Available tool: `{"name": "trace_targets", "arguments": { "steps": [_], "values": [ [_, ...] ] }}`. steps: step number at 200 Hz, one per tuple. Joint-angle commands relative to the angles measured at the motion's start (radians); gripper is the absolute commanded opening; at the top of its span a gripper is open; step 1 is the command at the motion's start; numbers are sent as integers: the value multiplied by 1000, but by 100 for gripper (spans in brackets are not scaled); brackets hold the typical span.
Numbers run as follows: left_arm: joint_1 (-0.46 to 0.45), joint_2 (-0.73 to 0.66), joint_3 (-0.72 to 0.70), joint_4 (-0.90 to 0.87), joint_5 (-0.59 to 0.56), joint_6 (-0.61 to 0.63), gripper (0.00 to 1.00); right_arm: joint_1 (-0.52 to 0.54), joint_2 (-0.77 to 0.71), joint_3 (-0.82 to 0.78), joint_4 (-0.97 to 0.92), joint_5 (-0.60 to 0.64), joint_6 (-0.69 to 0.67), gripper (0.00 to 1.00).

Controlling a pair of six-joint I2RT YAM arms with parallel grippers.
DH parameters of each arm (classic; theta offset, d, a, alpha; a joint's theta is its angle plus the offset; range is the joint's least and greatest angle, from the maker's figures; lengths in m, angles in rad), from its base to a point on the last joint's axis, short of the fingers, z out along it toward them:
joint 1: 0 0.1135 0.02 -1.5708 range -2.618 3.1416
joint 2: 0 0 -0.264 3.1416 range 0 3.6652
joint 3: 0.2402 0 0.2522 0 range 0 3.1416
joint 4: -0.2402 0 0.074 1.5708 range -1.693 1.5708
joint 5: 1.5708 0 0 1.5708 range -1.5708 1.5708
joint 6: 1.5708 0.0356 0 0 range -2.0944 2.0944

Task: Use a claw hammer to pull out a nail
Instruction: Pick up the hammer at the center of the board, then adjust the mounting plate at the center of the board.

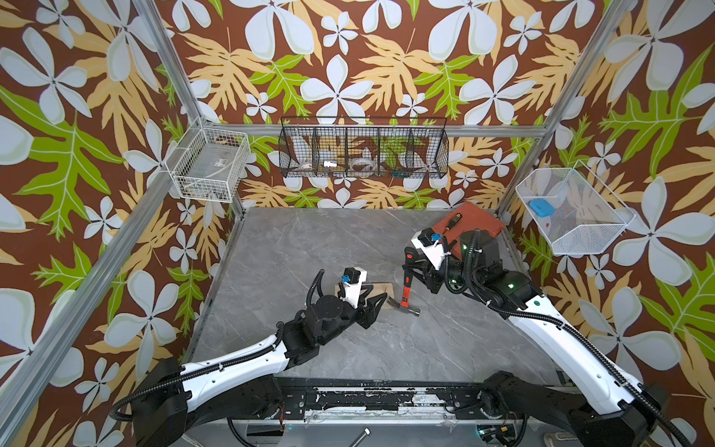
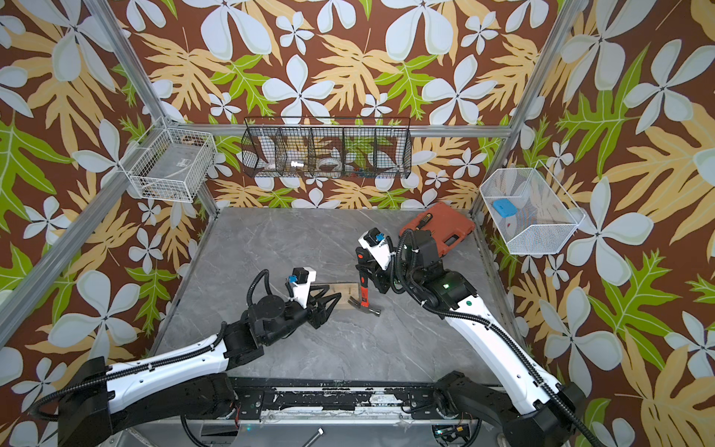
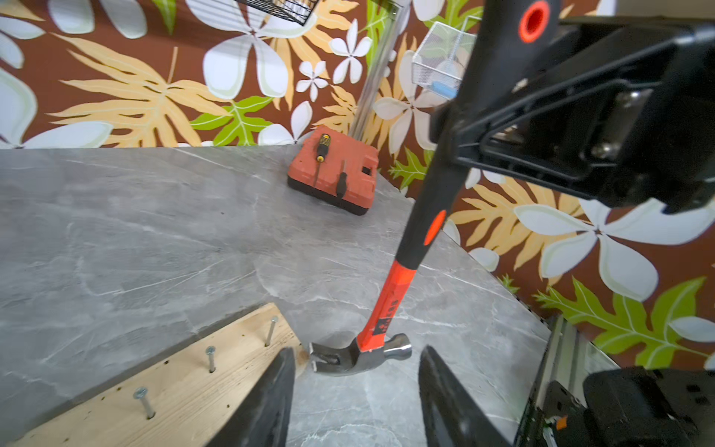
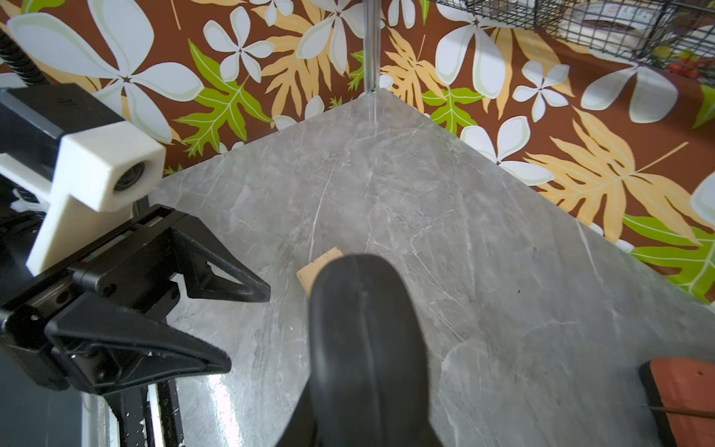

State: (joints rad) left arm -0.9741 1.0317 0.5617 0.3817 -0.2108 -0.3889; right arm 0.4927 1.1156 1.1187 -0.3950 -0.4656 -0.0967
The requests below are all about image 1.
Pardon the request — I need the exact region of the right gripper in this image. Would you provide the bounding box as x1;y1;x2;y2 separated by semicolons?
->
402;252;485;294

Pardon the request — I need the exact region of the red black claw hammer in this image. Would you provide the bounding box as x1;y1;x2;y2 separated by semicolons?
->
387;275;421;317

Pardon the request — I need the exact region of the wooden block with nails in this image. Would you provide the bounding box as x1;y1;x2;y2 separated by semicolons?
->
334;282;395;298

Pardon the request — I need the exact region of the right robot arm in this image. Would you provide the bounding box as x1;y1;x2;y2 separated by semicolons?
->
403;228;692;446

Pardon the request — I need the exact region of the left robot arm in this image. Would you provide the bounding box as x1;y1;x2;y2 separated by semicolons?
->
109;286;388;446

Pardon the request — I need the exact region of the yellow black screwdriver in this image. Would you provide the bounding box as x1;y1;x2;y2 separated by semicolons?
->
444;213;462;232

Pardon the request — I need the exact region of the red plastic tool case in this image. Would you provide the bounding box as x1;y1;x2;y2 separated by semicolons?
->
432;202;505;242

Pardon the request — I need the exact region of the blue object in basket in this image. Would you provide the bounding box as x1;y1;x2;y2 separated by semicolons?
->
528;199;556;219

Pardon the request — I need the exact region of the white mesh basket right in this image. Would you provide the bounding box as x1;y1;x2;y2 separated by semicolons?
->
516;161;636;257

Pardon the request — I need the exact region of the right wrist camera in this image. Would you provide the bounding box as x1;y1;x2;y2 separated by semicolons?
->
411;227;447;270

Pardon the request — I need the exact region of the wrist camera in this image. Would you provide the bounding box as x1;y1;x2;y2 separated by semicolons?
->
411;227;447;270
339;267;368;308

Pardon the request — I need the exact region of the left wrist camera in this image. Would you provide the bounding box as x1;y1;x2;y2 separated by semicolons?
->
339;267;368;308

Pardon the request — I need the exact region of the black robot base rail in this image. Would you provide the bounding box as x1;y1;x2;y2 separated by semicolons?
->
222;375;560;423

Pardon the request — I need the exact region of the black wire basket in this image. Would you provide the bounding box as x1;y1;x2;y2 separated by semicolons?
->
277;115;450;179

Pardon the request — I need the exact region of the white wire basket left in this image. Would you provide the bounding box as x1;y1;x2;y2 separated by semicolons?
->
164;119;251;203

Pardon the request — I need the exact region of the aluminium frame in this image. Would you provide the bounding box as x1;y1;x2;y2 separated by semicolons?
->
1;1;610;444

